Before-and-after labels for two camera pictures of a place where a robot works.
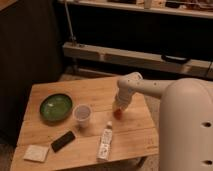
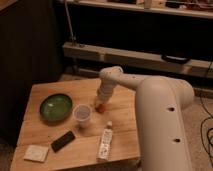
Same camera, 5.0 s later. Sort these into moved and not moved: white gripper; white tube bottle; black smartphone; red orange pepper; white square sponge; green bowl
Moved: red orange pepper; white gripper
Not moved: green bowl; black smartphone; white tube bottle; white square sponge
